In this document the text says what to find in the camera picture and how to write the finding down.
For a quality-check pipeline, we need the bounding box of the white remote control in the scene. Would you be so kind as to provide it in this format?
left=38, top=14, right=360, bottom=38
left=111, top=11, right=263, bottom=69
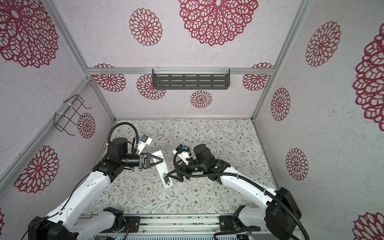
left=152, top=150, right=174, bottom=189

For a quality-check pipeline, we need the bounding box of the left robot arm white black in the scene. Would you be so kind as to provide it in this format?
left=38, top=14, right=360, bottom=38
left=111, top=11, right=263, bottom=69
left=25, top=136, right=156, bottom=240

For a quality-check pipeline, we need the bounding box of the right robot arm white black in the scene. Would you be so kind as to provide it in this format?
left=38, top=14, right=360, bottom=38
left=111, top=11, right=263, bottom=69
left=168, top=144, right=309, bottom=240

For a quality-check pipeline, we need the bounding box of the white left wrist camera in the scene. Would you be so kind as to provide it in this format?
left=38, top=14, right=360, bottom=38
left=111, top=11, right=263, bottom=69
left=137, top=135, right=153, bottom=155

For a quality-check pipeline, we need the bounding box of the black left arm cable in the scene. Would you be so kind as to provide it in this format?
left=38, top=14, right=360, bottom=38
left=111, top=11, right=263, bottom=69
left=107, top=121, right=140, bottom=151

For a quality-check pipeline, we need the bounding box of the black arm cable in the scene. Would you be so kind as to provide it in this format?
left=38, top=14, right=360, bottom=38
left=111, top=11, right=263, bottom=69
left=107, top=121, right=140, bottom=151
left=173, top=149, right=311, bottom=240

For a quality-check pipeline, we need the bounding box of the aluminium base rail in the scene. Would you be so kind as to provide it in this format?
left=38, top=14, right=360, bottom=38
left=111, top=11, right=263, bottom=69
left=80, top=212, right=305, bottom=235

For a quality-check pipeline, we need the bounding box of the black wire wall basket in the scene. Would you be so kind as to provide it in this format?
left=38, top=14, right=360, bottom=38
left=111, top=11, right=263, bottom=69
left=53, top=94, right=91, bottom=136

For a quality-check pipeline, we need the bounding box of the dark metal wall shelf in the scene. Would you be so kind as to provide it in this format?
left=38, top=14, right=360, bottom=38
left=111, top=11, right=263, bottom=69
left=152, top=69, right=231, bottom=90

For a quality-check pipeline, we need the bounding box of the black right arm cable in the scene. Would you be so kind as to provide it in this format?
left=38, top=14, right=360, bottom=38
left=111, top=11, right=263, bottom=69
left=173, top=149, right=311, bottom=240

